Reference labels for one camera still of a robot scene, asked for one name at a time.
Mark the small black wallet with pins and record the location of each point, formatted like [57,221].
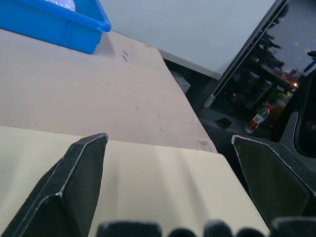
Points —
[224,122]

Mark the cream table mat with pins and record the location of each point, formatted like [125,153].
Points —
[138,182]

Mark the crumpled clear plastic bag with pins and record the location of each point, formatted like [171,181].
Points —
[61,3]

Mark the black office chair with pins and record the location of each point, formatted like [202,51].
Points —
[300,123]

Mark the white cardboard box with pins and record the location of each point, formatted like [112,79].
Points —
[181,82]

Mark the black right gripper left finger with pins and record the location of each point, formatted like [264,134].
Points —
[74,187]

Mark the clear plastic water bottle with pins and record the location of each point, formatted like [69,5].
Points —
[258,118]

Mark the blue plastic bin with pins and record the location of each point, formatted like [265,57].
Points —
[61,27]

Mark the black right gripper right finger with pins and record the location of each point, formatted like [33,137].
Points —
[271,182]

